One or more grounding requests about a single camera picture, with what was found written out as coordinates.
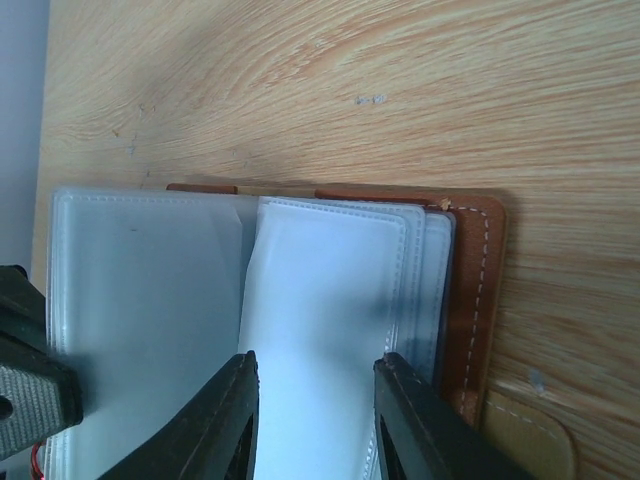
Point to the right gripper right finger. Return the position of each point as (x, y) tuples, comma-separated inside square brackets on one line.
[(419, 436)]

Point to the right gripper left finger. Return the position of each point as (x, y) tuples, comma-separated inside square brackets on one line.
[(214, 436)]

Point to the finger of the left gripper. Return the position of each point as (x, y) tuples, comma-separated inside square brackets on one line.
[(40, 396)]

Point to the brown leather card holder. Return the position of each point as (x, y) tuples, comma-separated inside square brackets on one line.
[(150, 293)]

